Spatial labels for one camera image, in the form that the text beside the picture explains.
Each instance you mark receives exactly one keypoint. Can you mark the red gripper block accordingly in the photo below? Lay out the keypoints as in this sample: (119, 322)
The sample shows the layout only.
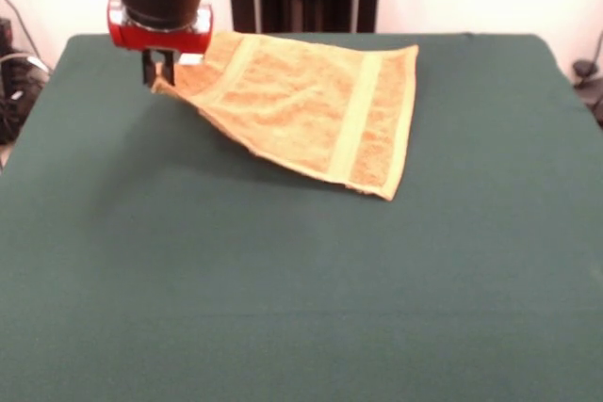
(160, 39)

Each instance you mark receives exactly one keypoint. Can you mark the tan terry towel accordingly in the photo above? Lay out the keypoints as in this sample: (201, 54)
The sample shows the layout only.
(306, 110)

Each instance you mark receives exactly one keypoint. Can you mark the dark green table cloth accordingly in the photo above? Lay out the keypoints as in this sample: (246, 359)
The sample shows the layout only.
(188, 256)

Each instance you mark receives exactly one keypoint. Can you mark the grey office chair base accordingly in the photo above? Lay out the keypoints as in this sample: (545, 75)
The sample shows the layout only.
(586, 70)

